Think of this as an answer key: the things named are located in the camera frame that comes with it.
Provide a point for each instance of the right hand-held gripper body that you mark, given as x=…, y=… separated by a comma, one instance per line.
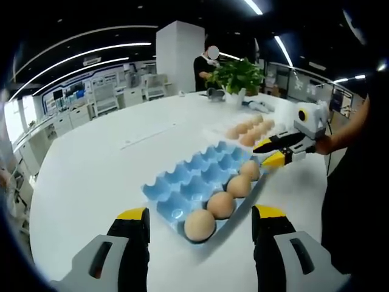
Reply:
x=313, y=120

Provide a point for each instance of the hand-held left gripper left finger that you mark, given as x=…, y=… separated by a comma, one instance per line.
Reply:
x=130, y=246

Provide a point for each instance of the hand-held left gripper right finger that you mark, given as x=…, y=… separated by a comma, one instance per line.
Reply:
x=270, y=243

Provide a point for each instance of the single brown egg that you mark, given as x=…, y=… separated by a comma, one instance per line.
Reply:
x=221, y=205
x=199, y=225
x=249, y=170
x=239, y=186

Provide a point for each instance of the cluster of brown eggs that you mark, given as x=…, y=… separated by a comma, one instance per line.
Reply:
x=241, y=129

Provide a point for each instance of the blue egg tray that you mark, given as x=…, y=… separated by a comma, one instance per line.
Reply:
x=194, y=179

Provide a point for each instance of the white plastic egg holder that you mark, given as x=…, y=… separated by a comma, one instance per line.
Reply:
x=212, y=131

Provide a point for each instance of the person's right hand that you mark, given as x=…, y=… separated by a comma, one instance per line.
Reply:
x=323, y=145

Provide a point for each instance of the white blue device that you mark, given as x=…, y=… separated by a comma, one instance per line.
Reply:
x=258, y=106

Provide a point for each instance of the white table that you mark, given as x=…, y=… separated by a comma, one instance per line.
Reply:
x=91, y=182

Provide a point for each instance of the ceiling light strip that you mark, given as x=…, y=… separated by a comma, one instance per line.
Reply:
x=283, y=50
x=115, y=59
x=254, y=7
x=136, y=45

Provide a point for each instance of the green potted plant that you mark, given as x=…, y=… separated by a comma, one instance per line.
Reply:
x=240, y=76

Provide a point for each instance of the grey gadget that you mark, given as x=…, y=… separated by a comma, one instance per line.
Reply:
x=215, y=95

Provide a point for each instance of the person's dark clothing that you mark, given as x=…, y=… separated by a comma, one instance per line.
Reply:
x=358, y=197

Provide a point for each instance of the white flat strip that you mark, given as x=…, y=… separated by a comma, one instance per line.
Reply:
x=149, y=135

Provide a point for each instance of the white square pillar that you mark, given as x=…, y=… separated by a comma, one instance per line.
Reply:
x=179, y=54

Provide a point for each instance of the white office chair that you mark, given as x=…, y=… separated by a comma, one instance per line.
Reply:
x=104, y=97
x=156, y=86

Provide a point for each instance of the white lab counter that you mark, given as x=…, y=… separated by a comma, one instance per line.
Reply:
x=60, y=124

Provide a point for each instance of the black monitor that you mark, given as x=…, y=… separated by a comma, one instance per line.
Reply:
x=57, y=94

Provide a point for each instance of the ceiling air conditioner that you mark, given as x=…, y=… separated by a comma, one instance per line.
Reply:
x=92, y=61

